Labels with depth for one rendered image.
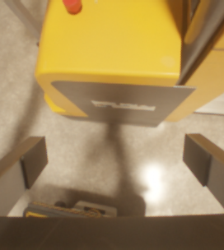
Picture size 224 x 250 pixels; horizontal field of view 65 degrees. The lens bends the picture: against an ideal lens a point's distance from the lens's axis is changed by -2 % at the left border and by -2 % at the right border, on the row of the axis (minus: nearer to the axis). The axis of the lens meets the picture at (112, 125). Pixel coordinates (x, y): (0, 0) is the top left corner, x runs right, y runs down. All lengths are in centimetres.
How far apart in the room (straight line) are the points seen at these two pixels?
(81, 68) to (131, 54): 11
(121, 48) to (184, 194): 108
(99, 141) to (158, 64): 95
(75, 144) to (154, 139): 55
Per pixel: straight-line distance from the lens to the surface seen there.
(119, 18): 45
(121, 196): 128
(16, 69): 166
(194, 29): 37
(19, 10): 97
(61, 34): 46
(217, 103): 129
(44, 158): 16
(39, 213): 110
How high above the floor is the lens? 124
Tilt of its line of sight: 80 degrees down
